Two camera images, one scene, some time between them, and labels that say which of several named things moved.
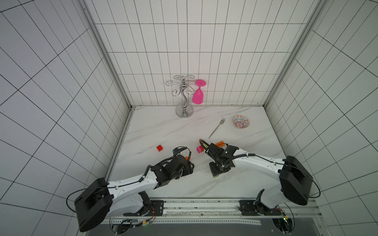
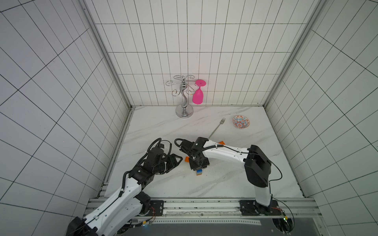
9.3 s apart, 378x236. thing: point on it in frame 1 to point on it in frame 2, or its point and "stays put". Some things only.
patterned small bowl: x=240 y=122 stays put
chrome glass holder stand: x=186 y=88 stays put
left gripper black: x=187 y=169 to x=172 y=162
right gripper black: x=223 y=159 to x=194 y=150
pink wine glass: x=198 y=96 stays put
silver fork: x=221 y=122 stays put
